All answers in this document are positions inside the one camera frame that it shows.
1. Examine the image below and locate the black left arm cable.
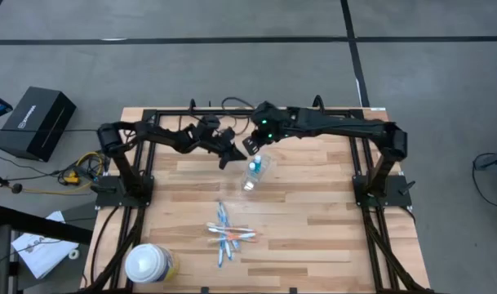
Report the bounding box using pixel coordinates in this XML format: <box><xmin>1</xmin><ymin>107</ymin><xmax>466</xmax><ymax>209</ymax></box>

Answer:
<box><xmin>220</xmin><ymin>96</ymin><xmax>256</xmax><ymax>136</ymax></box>

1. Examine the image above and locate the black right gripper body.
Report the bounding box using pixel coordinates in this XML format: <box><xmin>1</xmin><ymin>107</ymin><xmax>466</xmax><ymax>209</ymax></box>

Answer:
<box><xmin>242</xmin><ymin>100</ymin><xmax>292</xmax><ymax>157</ymax></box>

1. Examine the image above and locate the black table frame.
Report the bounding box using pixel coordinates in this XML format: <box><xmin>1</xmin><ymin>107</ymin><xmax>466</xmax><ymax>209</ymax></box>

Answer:
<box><xmin>79</xmin><ymin>95</ymin><xmax>437</xmax><ymax>294</ymax></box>

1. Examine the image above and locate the clear acrylic organizer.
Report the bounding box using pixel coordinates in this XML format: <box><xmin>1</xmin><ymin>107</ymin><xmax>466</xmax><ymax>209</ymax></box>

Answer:
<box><xmin>240</xmin><ymin>151</ymin><xmax>276</xmax><ymax>194</ymax></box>

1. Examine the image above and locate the white paper sheet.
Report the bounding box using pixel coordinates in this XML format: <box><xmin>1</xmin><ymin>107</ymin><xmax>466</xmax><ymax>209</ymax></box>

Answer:
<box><xmin>10</xmin><ymin>210</ymin><xmax>80</xmax><ymax>280</ymax></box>

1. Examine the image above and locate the black desk furniture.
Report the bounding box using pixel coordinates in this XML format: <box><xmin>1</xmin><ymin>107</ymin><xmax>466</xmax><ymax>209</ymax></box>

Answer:
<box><xmin>0</xmin><ymin>118</ymin><xmax>95</xmax><ymax>294</ymax></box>

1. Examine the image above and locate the yellow cable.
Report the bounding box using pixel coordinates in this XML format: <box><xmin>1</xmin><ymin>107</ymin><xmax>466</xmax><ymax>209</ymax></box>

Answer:
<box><xmin>21</xmin><ymin>150</ymin><xmax>107</xmax><ymax>196</ymax></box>

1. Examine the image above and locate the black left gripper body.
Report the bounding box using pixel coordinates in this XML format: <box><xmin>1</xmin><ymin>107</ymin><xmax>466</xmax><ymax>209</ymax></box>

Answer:
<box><xmin>186</xmin><ymin>129</ymin><xmax>237</xmax><ymax>154</ymax></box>

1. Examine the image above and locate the black cardboard box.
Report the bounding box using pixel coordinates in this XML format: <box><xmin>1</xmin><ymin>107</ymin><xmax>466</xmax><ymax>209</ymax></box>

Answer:
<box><xmin>0</xmin><ymin>86</ymin><xmax>78</xmax><ymax>163</ymax></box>

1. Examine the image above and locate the wipes canister white lid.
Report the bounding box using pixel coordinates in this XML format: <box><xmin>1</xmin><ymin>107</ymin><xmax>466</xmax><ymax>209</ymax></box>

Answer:
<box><xmin>124</xmin><ymin>243</ymin><xmax>180</xmax><ymax>285</ymax></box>

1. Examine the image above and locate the black floor cable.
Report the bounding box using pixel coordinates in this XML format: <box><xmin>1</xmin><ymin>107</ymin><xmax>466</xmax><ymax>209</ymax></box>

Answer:
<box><xmin>471</xmin><ymin>151</ymin><xmax>497</xmax><ymax>210</ymax></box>

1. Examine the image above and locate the teal bottle white cap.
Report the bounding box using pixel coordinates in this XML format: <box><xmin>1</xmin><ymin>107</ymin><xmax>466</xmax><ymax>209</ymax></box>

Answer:
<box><xmin>247</xmin><ymin>154</ymin><xmax>264</xmax><ymax>173</ymax></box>

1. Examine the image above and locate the blue toothbrush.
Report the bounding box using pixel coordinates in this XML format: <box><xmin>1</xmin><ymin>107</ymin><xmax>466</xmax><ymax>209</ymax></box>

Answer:
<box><xmin>217</xmin><ymin>214</ymin><xmax>229</xmax><ymax>268</ymax></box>
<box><xmin>219</xmin><ymin>206</ymin><xmax>233</xmax><ymax>261</ymax></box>
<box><xmin>217</xmin><ymin>201</ymin><xmax>241</xmax><ymax>251</ymax></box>

